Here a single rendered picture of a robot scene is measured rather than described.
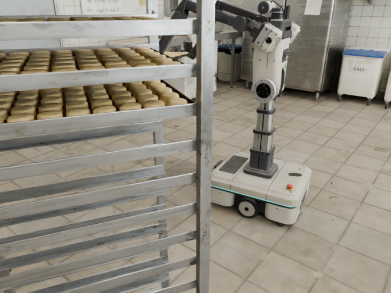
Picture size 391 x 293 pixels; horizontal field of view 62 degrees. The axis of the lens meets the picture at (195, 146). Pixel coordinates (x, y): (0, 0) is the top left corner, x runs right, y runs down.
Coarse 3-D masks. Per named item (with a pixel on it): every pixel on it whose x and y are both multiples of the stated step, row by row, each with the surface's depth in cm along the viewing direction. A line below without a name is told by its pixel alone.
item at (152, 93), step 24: (0, 96) 82; (24, 96) 82; (48, 96) 83; (72, 96) 82; (96, 96) 82; (120, 96) 83; (144, 96) 82; (168, 96) 82; (0, 120) 66; (24, 120) 66
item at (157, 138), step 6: (150, 0) 102; (156, 0) 103; (150, 6) 103; (156, 6) 104; (150, 12) 104; (156, 12) 104; (150, 36) 106; (156, 36) 107; (150, 42) 107; (156, 42) 108; (156, 120) 118; (156, 132) 120; (156, 138) 121; (162, 138) 122; (162, 156) 125; (156, 162) 125; (162, 162) 126; (162, 198) 132; (162, 222) 136; (162, 234) 139; (162, 252) 143; (168, 282) 150; (162, 288) 152
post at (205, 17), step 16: (208, 0) 64; (208, 16) 65; (208, 32) 66; (208, 48) 68; (208, 64) 69; (208, 80) 71; (208, 96) 72; (208, 112) 73; (208, 128) 75; (208, 144) 77; (208, 160) 78; (208, 176) 80; (208, 192) 82; (208, 208) 84; (208, 224) 86; (208, 240) 88; (208, 256) 90; (208, 272) 93; (208, 288) 95
